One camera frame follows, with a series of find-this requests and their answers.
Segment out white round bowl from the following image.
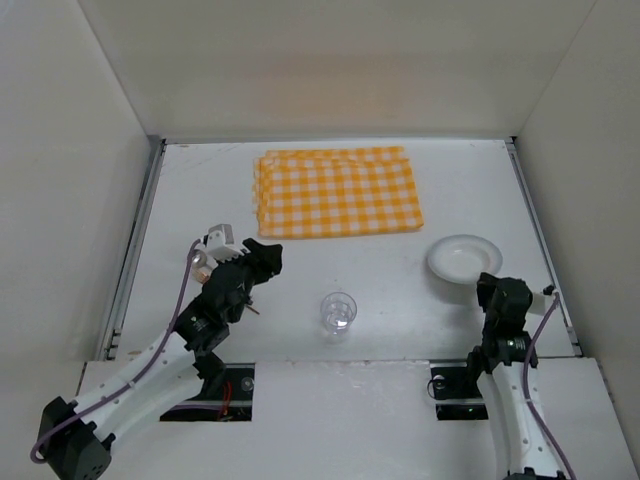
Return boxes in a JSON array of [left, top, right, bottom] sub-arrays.
[[427, 234, 503, 285]]

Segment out yellow white checkered cloth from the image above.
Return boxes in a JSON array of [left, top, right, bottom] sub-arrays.
[[253, 146, 424, 239]]

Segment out clear plastic cup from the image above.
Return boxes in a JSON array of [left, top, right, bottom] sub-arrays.
[[320, 292, 358, 343]]

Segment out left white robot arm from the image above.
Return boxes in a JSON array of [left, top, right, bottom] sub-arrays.
[[30, 232, 283, 479]]

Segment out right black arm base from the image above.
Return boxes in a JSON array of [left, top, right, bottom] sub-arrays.
[[426, 351, 488, 421]]

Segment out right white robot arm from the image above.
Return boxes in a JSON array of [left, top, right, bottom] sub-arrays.
[[466, 272, 577, 479]]

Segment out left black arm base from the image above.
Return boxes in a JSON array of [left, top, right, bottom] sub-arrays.
[[160, 363, 255, 423]]

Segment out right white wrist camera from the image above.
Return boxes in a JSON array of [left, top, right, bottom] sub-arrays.
[[529, 285, 556, 316]]

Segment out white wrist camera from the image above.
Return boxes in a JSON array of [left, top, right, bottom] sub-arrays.
[[529, 285, 556, 316], [202, 223, 243, 262]]

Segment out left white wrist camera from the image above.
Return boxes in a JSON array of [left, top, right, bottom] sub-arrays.
[[202, 223, 243, 262]]

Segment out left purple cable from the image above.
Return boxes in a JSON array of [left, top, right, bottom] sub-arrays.
[[30, 239, 206, 462]]

